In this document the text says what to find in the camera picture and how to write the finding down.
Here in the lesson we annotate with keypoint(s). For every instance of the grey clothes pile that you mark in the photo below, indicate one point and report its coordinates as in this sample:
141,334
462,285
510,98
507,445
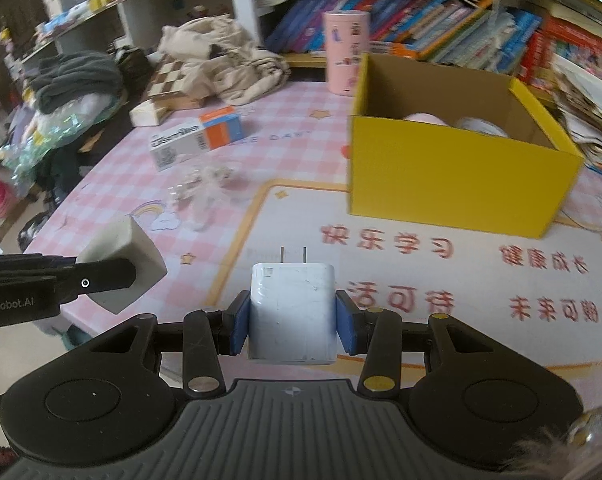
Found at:
76,80

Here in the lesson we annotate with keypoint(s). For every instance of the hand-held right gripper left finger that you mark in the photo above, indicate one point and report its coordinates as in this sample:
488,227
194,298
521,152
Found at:
241,322

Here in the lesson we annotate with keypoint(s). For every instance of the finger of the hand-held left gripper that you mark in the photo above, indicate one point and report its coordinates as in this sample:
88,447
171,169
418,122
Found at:
31,261
101,280

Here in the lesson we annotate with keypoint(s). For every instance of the yellow cardboard box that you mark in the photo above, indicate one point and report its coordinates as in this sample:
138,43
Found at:
456,185

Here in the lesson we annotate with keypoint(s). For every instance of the wooden chessboard box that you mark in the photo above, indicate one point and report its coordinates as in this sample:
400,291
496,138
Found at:
168,80

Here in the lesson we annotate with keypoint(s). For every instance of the pink sticker canister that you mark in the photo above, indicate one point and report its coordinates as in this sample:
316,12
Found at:
346,60

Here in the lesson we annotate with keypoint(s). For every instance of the white wedge box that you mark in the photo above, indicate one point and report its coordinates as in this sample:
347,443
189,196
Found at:
146,115

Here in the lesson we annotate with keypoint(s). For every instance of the stack of papers and booklets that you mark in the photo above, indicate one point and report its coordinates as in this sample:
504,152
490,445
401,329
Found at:
591,110

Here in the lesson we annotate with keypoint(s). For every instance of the orange and blue carton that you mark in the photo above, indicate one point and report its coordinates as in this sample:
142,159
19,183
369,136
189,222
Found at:
221,130

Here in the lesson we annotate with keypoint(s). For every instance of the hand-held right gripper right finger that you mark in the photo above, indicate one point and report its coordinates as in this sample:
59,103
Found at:
346,322

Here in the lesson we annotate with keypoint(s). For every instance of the pearl accessory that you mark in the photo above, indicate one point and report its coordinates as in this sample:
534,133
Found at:
206,185

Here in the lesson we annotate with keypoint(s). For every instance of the cream cube box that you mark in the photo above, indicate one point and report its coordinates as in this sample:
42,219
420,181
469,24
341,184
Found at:
141,245

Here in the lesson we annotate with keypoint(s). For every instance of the white charger plug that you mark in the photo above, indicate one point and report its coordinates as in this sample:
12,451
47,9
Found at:
291,310

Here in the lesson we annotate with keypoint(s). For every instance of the row of colourful books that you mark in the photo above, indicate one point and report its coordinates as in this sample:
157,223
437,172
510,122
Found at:
431,20

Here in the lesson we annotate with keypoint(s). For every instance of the iridescent plastic wrap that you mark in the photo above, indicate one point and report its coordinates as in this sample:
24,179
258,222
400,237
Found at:
56,130

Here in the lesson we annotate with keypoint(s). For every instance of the dark brown bag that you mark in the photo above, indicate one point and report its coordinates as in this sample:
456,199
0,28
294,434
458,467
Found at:
133,67

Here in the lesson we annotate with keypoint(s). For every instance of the beige tote bag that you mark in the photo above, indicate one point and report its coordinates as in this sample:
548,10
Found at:
231,65

